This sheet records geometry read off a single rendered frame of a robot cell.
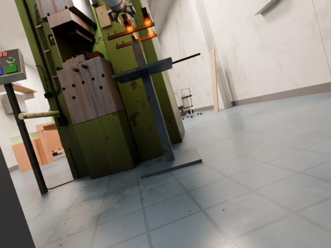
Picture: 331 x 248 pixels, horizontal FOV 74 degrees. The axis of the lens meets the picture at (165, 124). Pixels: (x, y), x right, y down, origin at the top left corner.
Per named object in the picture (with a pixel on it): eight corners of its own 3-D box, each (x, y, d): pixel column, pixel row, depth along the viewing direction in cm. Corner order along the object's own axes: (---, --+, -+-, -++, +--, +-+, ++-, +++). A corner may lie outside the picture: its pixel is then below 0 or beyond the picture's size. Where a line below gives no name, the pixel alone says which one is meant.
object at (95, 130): (134, 168, 173) (116, 111, 170) (91, 180, 178) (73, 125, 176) (148, 152, 228) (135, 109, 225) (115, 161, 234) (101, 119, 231)
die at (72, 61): (85, 63, 175) (82, 52, 175) (64, 71, 178) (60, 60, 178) (106, 70, 217) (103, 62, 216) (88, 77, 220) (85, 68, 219)
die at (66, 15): (72, 19, 173) (68, 8, 173) (50, 28, 176) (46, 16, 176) (95, 35, 215) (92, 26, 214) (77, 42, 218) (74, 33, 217)
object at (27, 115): (25, 118, 153) (22, 111, 152) (18, 121, 153) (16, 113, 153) (62, 115, 196) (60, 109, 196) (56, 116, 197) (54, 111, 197)
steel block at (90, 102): (116, 111, 170) (99, 55, 167) (73, 125, 176) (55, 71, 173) (135, 109, 225) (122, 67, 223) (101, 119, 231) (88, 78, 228)
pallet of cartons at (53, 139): (55, 153, 814) (48, 132, 809) (86, 143, 833) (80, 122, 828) (40, 160, 666) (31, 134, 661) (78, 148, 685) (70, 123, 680)
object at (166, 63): (172, 59, 136) (171, 56, 136) (111, 78, 139) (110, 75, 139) (172, 68, 166) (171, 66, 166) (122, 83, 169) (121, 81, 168)
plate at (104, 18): (111, 24, 182) (105, 4, 181) (101, 28, 183) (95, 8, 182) (112, 25, 184) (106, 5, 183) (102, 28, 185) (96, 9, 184)
